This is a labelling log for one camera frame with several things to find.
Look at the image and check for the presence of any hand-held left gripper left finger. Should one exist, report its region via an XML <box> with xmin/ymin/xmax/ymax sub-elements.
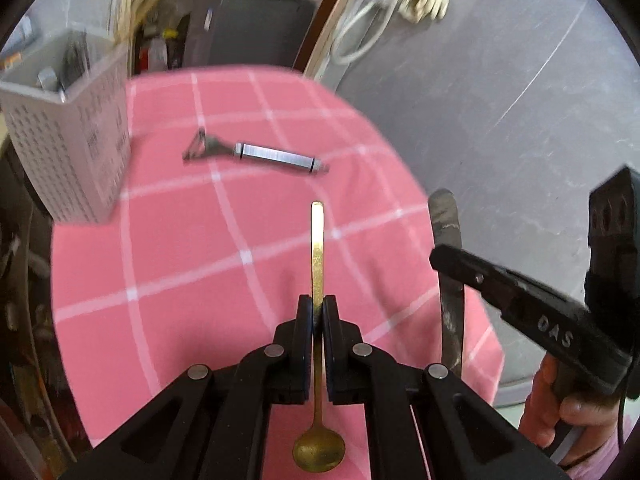
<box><xmin>60</xmin><ymin>295</ymin><xmax>315</xmax><ymax>480</ymax></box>

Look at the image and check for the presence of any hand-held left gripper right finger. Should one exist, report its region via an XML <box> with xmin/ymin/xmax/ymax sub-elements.
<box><xmin>322</xmin><ymin>296</ymin><xmax>571</xmax><ymax>480</ymax></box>

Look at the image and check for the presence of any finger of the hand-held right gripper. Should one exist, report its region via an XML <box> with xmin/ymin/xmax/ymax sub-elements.
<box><xmin>429</xmin><ymin>245</ymin><xmax>526</xmax><ymax>319</ymax></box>

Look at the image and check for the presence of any steel table knife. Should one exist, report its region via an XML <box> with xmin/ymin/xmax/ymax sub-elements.
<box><xmin>427</xmin><ymin>188</ymin><xmax>466</xmax><ymax>379</ymax></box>

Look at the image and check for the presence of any gold spoon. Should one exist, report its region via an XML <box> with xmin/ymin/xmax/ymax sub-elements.
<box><xmin>292</xmin><ymin>201</ymin><xmax>347</xmax><ymax>473</ymax></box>

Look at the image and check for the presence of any peeler with thick steel handle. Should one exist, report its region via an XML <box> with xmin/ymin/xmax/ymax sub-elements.
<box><xmin>182</xmin><ymin>129</ymin><xmax>330</xmax><ymax>177</ymax></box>

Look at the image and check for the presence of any white perforated utensil basket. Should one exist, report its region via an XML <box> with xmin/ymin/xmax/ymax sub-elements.
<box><xmin>0</xmin><ymin>27</ymin><xmax>133</xmax><ymax>225</ymax></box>

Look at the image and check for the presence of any person's right forearm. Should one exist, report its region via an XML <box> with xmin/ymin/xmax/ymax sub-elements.
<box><xmin>565</xmin><ymin>430</ymin><xmax>633</xmax><ymax>480</ymax></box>

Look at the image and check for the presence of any person's right hand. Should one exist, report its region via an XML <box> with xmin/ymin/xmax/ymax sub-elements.
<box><xmin>517</xmin><ymin>359</ymin><xmax>621</xmax><ymax>453</ymax></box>

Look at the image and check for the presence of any pink checked tablecloth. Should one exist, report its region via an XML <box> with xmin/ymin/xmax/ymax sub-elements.
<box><xmin>50</xmin><ymin>64</ymin><xmax>506</xmax><ymax>480</ymax></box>

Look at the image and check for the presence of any dark grey cabinet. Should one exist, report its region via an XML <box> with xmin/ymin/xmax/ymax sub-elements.
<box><xmin>185</xmin><ymin>0</ymin><xmax>316</xmax><ymax>69</ymax></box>

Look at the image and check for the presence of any black cable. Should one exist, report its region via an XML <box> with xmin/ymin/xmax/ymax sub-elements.
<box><xmin>575</xmin><ymin>392</ymin><xmax>630</xmax><ymax>467</ymax></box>

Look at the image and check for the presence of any white hose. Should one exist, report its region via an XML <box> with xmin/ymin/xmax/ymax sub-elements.
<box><xmin>332</xmin><ymin>0</ymin><xmax>422</xmax><ymax>66</ymax></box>

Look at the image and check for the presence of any door frame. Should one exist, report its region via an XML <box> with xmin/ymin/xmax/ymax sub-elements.
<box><xmin>292</xmin><ymin>0</ymin><xmax>372</xmax><ymax>87</ymax></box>

